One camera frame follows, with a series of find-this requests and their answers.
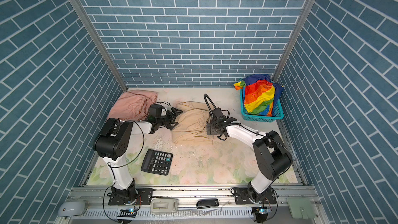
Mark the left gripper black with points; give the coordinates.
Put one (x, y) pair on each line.
(171, 120)

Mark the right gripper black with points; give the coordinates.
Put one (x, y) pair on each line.
(211, 125)

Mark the beige shorts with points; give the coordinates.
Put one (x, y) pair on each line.
(191, 128)

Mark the pink shorts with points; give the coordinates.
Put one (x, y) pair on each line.
(133, 105)

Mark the multicolour cloth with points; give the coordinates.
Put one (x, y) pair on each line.
(260, 93)

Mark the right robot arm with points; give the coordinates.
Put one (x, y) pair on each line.
(272, 156)

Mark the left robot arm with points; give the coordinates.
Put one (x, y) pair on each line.
(113, 140)

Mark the black desk calculator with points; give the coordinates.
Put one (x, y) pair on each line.
(157, 162)

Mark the teal plastic basket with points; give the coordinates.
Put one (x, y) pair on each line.
(277, 111)

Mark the black car key fob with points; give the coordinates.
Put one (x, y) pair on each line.
(207, 203)

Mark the right circuit board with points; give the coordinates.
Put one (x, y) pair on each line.
(261, 210)

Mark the circuit board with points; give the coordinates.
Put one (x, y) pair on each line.
(261, 210)
(127, 213)

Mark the beige plastic holder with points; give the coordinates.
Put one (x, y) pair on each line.
(164, 205)

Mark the left circuit board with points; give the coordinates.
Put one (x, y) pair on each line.
(127, 213)

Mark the green leather wallet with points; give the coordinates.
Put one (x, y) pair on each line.
(301, 208)

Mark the grey computer mouse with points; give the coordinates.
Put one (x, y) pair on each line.
(73, 208)

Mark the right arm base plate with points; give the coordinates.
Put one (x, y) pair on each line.
(250, 196)

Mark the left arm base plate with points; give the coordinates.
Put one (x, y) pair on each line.
(141, 196)

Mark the aluminium front rail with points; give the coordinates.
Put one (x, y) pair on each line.
(188, 196)

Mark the white slotted cable duct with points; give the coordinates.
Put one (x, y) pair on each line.
(145, 214)

